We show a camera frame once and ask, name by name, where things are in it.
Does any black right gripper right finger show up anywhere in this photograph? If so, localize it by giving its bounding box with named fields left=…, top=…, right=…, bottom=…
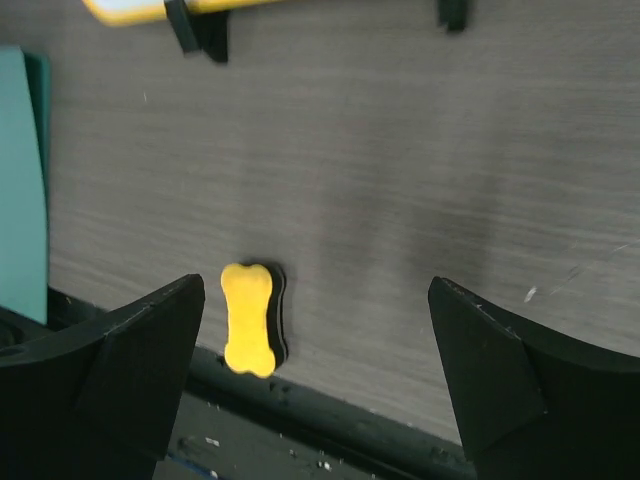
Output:
left=428, top=277, right=639, bottom=479

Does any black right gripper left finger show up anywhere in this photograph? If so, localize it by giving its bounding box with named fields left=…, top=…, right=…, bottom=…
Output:
left=1, top=274, right=205, bottom=479

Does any yellow bone-shaped eraser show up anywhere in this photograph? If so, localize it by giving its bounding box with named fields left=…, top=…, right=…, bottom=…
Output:
left=220, top=263, right=288, bottom=378

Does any yellow-framed whiteboard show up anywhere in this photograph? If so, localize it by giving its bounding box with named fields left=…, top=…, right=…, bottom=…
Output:
left=82, top=0, right=275, bottom=27

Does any black whiteboard stand foot left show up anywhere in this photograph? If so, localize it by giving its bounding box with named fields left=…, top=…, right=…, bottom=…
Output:
left=164, top=0, right=230, bottom=64

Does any black whiteboard stand foot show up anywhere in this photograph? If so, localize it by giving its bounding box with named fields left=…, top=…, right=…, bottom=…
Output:
left=436, top=0, right=472, bottom=33
left=164, top=0, right=230, bottom=64

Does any black whiteboard stand foot right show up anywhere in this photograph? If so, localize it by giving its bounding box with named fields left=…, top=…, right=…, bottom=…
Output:
left=436, top=0, right=472, bottom=33

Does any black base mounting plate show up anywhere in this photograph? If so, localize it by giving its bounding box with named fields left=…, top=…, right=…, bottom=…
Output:
left=44, top=291, right=475, bottom=479

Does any teal cutting mat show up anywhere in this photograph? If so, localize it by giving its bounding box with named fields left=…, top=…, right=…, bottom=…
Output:
left=1, top=45, right=52, bottom=325

